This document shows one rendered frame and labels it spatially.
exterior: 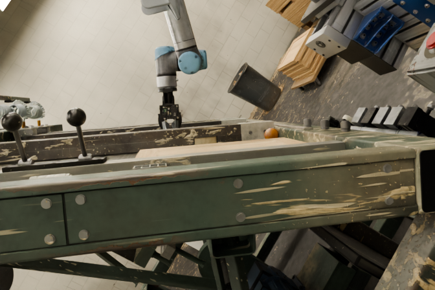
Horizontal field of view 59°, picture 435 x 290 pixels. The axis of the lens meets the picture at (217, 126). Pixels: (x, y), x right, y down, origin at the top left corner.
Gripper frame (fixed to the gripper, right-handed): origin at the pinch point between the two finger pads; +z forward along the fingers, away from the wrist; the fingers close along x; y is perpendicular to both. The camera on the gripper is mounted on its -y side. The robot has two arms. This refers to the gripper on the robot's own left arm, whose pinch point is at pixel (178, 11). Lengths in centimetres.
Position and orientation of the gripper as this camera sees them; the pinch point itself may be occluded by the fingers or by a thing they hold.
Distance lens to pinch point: 73.4
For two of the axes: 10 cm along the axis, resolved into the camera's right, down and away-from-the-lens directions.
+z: 5.2, 8.5, 0.6
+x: 1.8, -0.5, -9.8
